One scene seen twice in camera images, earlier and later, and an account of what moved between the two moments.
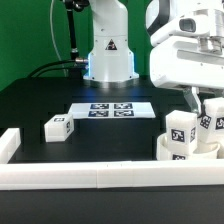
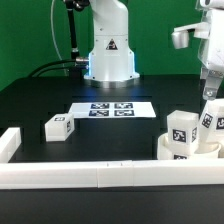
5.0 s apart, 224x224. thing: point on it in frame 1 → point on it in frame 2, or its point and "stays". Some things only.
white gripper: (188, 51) → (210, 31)
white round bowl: (202, 151) stays
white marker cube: (181, 129) stays
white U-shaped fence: (101, 175) stays
